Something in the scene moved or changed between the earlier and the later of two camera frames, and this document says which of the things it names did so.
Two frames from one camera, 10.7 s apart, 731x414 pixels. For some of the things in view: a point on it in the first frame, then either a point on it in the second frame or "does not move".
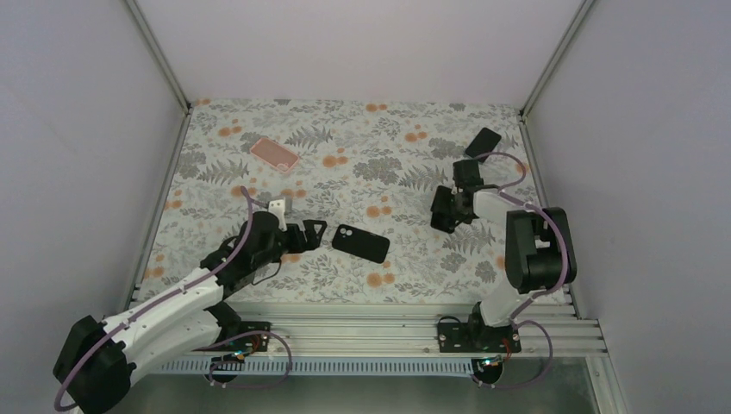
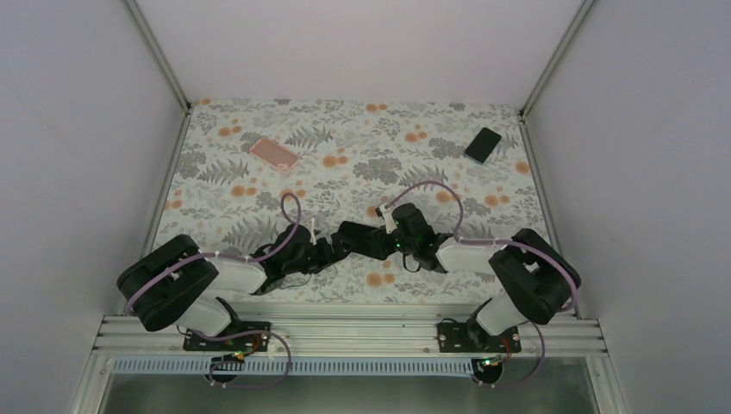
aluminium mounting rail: x=551 y=329 does not move
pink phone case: x=275 y=154 does not move
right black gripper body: x=468 y=218 -> x=408 y=246
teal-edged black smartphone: x=483 y=143 does not move
